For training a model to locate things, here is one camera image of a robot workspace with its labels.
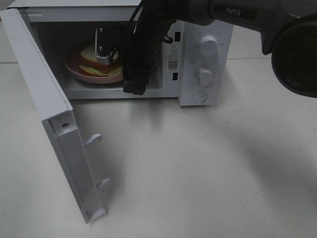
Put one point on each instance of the white microwave knob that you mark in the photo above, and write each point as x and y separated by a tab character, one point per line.
204	77
208	46

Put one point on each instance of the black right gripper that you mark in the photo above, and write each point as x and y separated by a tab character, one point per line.
140	55

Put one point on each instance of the warning label with QR code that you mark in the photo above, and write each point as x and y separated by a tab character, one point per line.
173	58

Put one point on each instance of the toast sandwich with lettuce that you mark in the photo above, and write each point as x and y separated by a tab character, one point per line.
89	66

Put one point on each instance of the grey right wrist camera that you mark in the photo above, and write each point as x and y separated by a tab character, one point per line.
104	47

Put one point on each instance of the white microwave oven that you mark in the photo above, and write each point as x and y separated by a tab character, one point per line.
58	25

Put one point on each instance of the round white door button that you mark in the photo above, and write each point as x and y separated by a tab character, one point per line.
199	96

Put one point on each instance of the pink round plate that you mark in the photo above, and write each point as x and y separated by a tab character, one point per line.
72	60

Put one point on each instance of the white microwave door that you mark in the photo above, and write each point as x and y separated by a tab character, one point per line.
56	114

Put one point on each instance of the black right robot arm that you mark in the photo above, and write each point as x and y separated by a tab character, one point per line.
288	31

